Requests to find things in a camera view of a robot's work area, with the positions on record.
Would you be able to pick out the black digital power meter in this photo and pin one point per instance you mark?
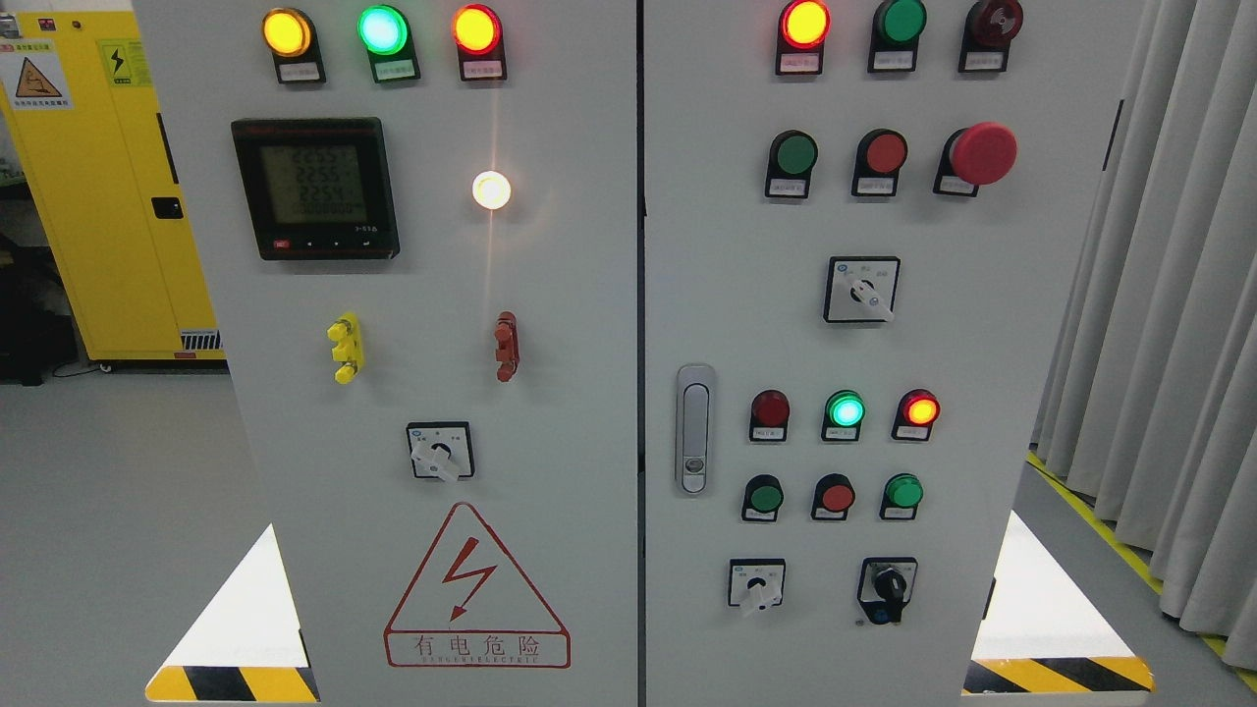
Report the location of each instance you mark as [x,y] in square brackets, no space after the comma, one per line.
[317,188]

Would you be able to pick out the green indicator lamp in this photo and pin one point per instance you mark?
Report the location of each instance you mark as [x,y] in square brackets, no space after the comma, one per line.
[843,414]
[385,33]

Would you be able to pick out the red indicator lamp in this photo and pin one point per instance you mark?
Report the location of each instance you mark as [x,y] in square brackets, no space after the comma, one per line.
[480,44]
[769,417]
[917,411]

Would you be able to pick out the black key selector switch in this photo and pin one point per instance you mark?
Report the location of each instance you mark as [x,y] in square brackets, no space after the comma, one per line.
[885,588]

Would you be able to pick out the green push button lower right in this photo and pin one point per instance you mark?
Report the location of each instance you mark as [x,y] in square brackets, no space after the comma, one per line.
[902,496]

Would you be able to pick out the red electrical hazard warning sticker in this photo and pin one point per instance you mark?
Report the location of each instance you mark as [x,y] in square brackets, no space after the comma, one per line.
[470,604]

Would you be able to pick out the green push button upper row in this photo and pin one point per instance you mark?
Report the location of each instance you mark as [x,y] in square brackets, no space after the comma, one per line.
[791,158]

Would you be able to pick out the upper right rotary selector switch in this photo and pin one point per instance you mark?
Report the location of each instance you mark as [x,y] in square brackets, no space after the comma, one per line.
[861,289]

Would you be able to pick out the left door rotary selector switch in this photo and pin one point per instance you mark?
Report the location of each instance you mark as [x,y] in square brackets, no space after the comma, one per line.
[441,450]

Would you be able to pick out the dark red buzzer lamp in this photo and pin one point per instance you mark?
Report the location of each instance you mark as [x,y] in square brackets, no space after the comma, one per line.
[988,30]

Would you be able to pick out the red terminal connector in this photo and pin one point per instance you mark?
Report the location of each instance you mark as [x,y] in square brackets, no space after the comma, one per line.
[507,353]

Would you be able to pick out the grey pleated curtain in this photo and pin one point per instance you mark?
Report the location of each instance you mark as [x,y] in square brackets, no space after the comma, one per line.
[1151,403]

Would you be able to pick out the grey cabinet door handle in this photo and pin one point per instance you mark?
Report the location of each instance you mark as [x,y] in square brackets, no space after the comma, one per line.
[695,388]

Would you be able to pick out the red emergency stop mushroom button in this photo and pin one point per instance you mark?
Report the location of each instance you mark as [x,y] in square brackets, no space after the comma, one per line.
[975,157]

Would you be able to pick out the lower left rotary selector switch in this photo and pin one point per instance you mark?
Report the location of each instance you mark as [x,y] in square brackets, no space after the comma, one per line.
[756,584]

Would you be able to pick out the white lit indicator lamp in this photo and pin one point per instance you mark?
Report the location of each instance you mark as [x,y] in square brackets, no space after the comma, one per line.
[491,190]

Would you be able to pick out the red indicator lamp top left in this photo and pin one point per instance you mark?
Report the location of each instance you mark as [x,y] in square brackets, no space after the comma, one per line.
[480,44]

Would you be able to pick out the red push button upper row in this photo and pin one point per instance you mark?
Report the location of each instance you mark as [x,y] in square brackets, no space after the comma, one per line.
[879,158]

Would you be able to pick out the green indicator lamp lower middle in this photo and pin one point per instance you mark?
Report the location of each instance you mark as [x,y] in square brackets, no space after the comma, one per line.
[843,414]

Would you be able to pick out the red stop push button lower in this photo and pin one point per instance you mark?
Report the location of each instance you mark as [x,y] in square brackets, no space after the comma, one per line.
[833,497]

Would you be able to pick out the yellow terminal connector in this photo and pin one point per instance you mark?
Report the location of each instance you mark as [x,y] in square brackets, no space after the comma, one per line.
[346,335]

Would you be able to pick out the green start push button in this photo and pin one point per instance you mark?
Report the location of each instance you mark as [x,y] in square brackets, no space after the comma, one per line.
[762,499]

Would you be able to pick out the red indicator lamp lower right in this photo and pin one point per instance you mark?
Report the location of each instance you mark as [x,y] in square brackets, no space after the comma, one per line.
[917,411]

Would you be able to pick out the red indicator lamp lower left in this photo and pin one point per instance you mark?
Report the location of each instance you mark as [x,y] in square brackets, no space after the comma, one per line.
[769,417]

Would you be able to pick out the green lamp top right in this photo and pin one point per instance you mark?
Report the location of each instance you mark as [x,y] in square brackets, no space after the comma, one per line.
[894,36]

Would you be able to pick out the grey electrical control cabinet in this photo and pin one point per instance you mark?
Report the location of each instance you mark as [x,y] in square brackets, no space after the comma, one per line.
[638,240]

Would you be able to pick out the yellow safety storage cabinet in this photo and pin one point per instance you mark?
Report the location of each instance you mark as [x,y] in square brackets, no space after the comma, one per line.
[79,98]

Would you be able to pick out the amber indicator lamp top left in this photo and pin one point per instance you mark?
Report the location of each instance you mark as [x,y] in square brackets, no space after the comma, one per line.
[293,43]

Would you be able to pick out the green indicator lamp top left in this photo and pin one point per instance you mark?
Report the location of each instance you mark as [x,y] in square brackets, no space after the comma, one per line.
[385,33]

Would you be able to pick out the red lit lamp top right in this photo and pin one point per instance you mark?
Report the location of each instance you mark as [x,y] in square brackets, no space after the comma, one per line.
[802,30]

